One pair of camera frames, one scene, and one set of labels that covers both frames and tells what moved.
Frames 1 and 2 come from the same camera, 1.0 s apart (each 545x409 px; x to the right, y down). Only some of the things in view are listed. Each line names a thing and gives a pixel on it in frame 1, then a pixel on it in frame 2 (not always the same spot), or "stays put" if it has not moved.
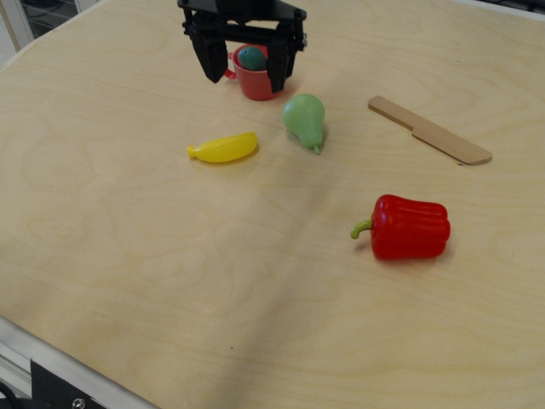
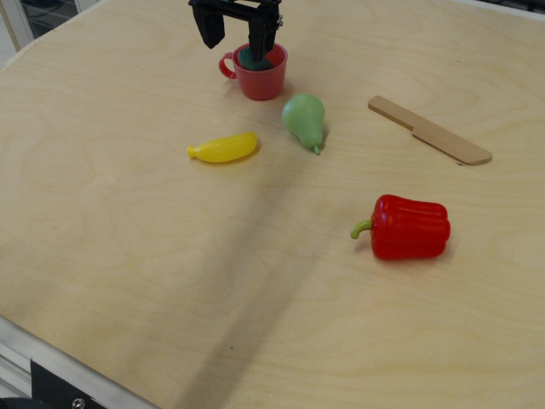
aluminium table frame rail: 19,348 stays put
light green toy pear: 304,114 stays put
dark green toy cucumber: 252,58 stays put
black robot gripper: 207,22 to 264,20
